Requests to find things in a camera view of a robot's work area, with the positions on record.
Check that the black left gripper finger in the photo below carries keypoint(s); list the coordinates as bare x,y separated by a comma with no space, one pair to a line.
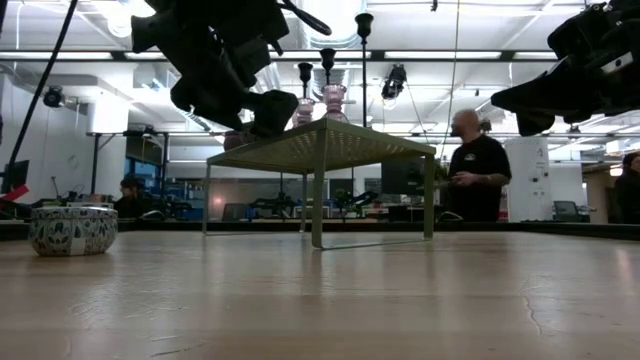
274,114
210,105

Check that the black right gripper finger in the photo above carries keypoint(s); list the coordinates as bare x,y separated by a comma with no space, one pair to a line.
535,122
560,92

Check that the pink ribbed glass candle holder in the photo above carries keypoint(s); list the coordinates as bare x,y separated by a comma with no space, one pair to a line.
304,111
335,102

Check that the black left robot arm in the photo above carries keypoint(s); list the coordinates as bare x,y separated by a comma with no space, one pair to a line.
225,20

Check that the green floral white candle tin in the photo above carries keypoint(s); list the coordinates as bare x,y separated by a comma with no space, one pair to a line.
75,230

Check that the green perforated metal shelf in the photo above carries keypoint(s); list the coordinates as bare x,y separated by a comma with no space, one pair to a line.
330,145

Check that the person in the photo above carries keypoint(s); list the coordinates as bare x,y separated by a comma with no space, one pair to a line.
131,197
629,190
480,170

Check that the black ceiling spotlight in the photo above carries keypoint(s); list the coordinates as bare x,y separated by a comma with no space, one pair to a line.
395,82

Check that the dark background monitor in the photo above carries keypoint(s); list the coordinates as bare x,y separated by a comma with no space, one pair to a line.
400,177

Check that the dark monitor with thin bezel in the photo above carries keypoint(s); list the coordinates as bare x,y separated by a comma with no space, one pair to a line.
17,176

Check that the red bar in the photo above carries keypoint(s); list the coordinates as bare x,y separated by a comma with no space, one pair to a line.
15,194

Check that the black overhead frame beam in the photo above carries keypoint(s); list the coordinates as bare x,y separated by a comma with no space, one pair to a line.
507,55

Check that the black table edge rail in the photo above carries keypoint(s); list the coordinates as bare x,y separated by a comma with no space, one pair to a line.
270,226

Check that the black ceiling dome camera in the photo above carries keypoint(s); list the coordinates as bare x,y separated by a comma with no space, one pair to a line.
53,97

